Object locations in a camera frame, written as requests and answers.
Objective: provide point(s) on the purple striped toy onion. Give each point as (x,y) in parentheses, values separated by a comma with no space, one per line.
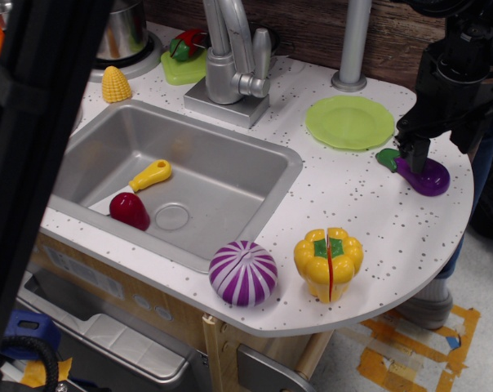
(242,273)

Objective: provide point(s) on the silver oven door handle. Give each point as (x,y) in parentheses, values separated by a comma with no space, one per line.
(109,353)

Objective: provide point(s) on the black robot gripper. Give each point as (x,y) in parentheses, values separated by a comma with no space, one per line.
(454,93)

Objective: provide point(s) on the dark red toy pear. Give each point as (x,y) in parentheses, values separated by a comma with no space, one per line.
(128,208)

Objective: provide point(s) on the silver toy sink basin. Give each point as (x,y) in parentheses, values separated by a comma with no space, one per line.
(224,185)

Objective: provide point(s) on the black camera tripod leg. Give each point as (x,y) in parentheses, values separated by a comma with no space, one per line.
(45,62)

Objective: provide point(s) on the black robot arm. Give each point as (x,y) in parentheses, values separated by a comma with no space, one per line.
(465,21)

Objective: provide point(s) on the purple toy eggplant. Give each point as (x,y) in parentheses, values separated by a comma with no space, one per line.
(433,180)

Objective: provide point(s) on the yellow handled toy knife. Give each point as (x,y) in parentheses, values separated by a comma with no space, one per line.
(156,172)

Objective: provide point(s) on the silver toy faucet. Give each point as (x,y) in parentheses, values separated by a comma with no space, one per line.
(236,86)

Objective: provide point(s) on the grey vertical pole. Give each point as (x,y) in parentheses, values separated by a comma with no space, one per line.
(349,77)

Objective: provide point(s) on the yellow toy bell pepper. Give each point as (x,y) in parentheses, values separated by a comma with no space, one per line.
(328,260)

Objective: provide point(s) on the grey shoe with white sock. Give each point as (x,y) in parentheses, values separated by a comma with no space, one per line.
(430,307)

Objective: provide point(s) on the blue clamp with black cable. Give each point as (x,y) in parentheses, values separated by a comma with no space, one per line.
(31,336)

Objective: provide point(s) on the orange floor tape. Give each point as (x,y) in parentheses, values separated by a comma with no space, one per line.
(399,356)

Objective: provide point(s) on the red green toy pepper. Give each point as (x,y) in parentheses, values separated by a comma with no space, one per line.
(186,44)

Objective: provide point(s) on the rear right stove burner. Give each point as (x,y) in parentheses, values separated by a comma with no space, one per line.
(134,66)

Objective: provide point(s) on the yellow toy corn cob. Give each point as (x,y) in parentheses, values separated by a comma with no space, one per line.
(115,87)

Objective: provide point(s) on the large steel pot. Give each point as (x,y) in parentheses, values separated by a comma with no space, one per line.
(125,34)

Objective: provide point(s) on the light green plastic plate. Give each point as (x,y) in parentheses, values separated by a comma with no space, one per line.
(350,122)

